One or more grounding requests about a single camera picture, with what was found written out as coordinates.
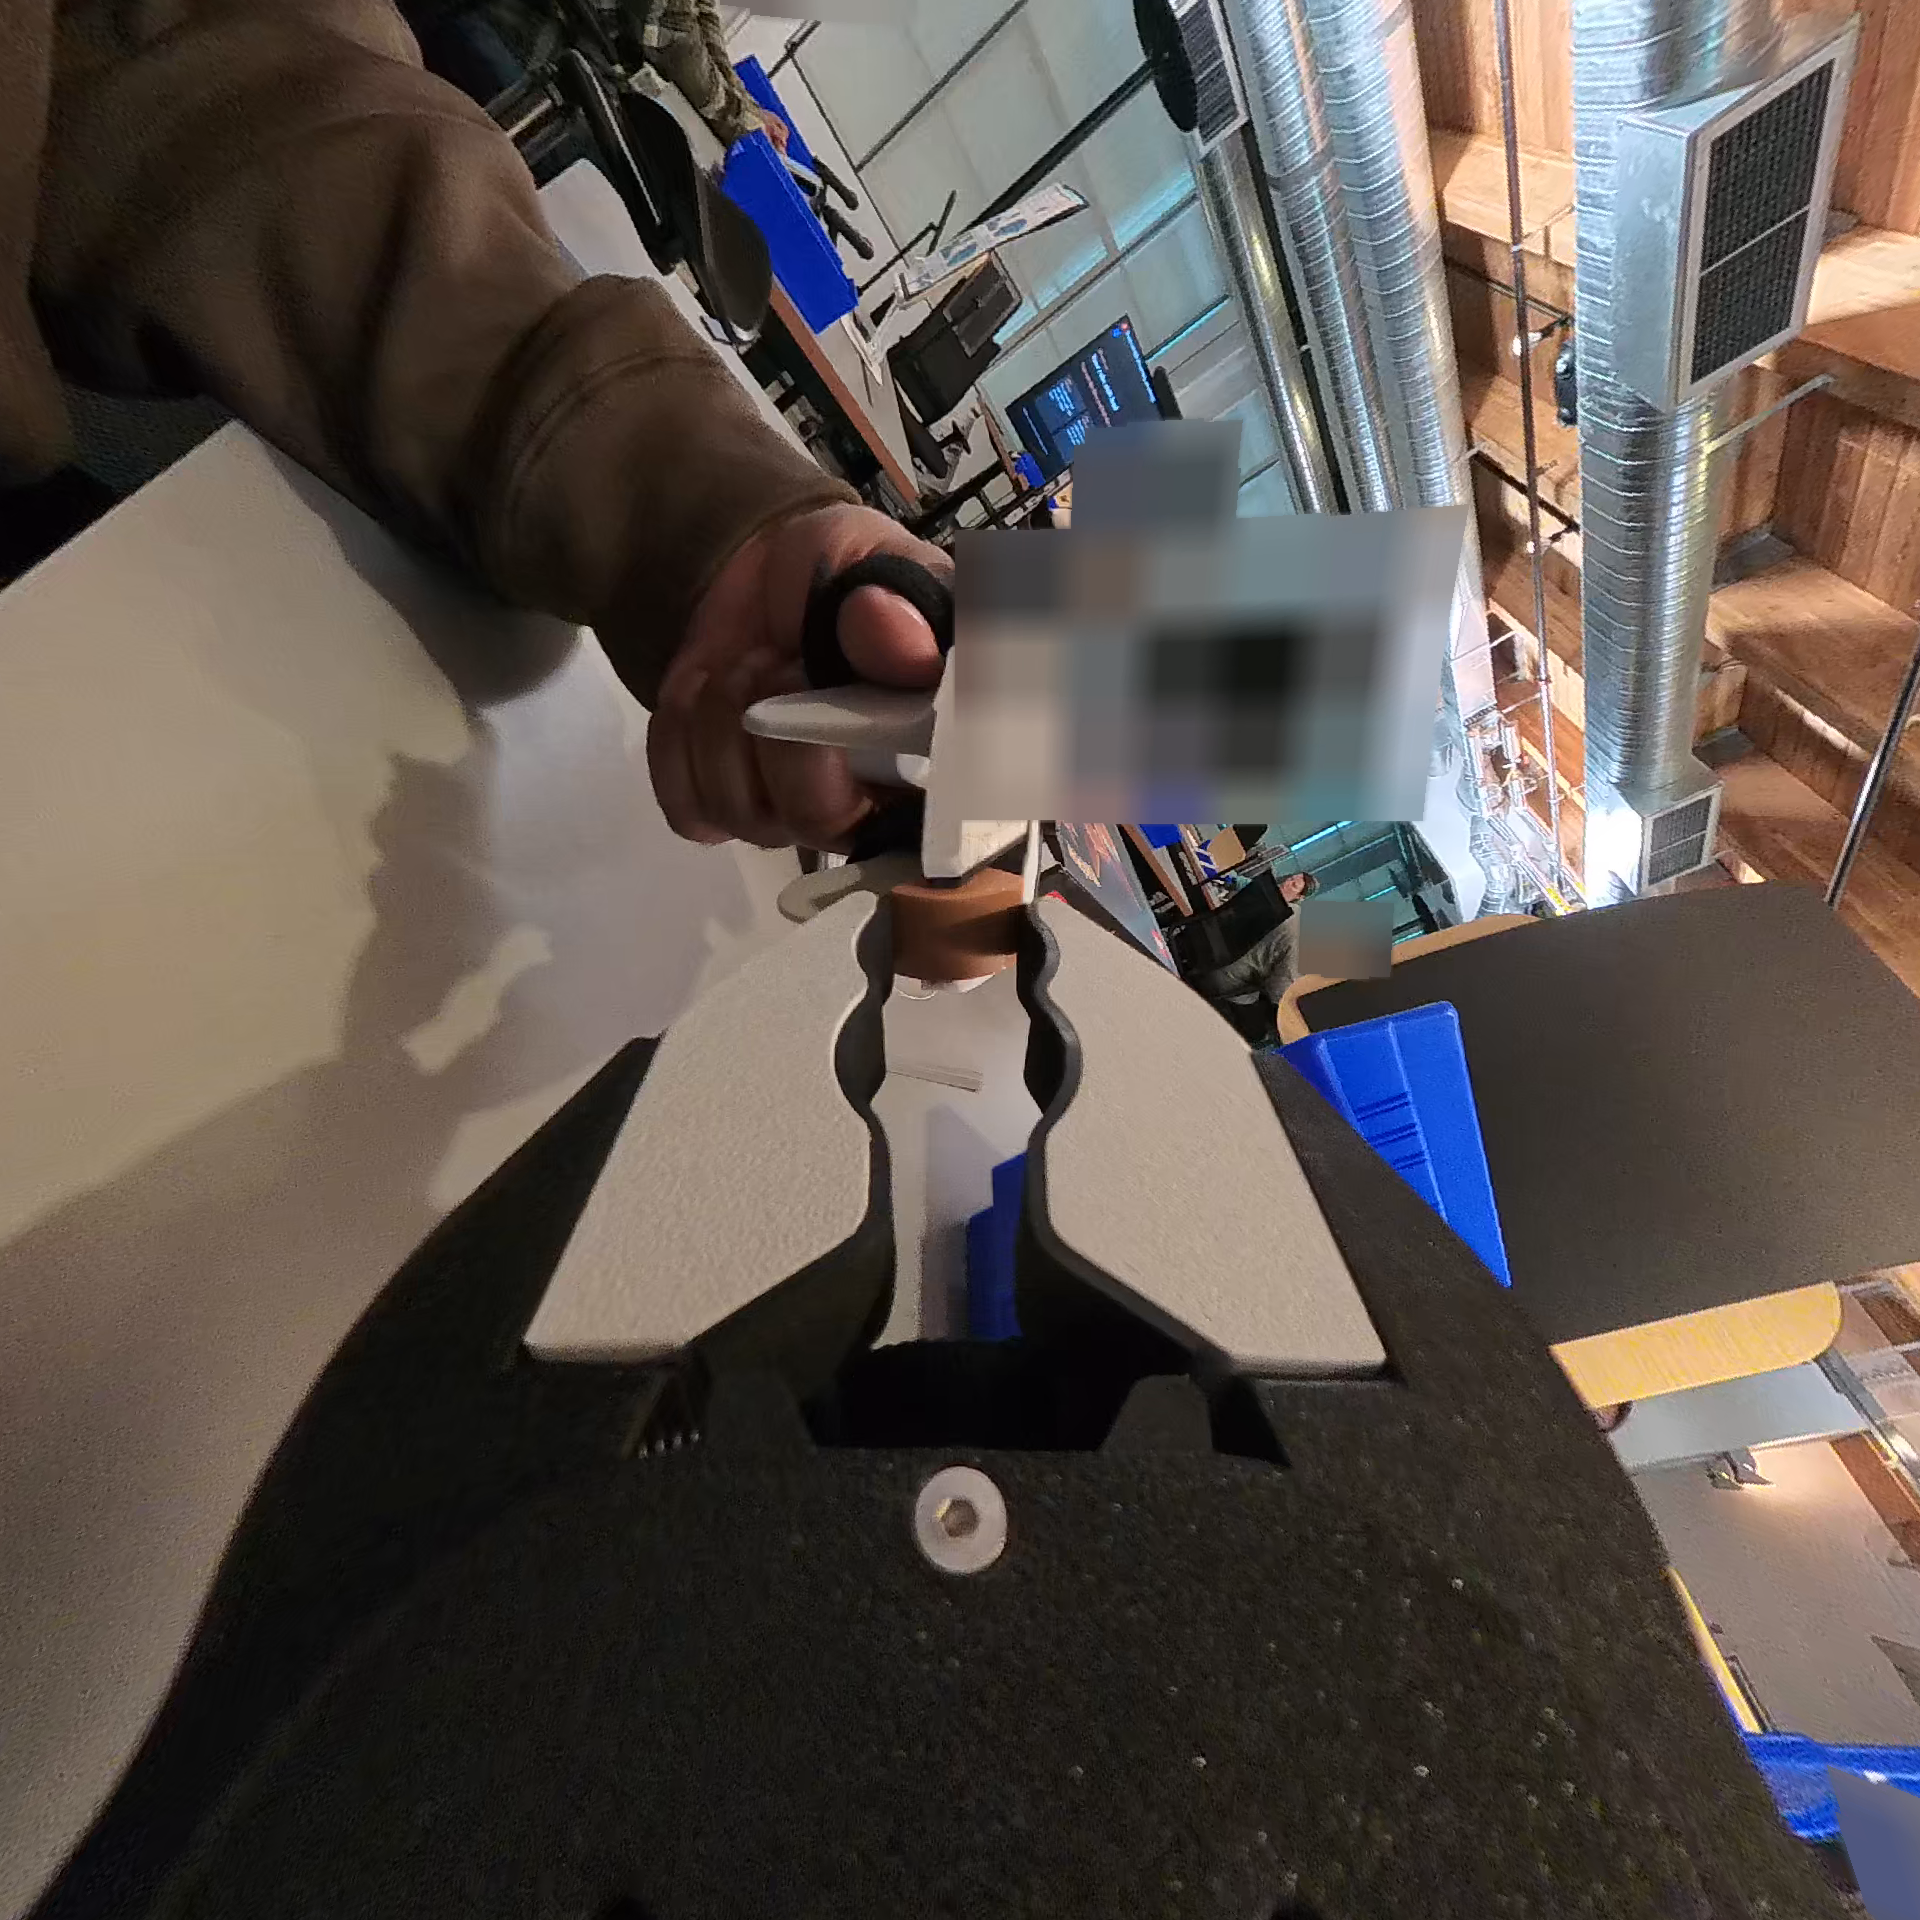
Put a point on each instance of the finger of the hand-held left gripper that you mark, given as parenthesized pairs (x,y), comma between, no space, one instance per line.
(867,881)
(854,718)

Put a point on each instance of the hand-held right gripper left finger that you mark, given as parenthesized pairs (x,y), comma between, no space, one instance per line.
(705,1188)

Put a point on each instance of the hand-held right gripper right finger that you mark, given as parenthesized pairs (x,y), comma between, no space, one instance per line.
(1204,1170)

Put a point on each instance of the small orange brick assembly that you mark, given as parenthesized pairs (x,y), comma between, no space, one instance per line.
(962,927)

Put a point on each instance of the person's left forearm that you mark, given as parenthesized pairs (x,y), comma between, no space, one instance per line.
(336,273)

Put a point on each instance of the grey desk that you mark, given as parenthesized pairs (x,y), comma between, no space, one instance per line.
(208,992)

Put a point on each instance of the person's left hand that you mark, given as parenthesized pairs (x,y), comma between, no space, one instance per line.
(738,691)

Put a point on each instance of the black computer monitor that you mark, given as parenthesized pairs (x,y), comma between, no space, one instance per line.
(1087,393)

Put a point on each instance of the blue plastic crate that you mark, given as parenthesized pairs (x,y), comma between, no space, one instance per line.
(787,199)

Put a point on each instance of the black board with wooden edge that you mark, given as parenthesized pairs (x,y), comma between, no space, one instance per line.
(1683,1111)

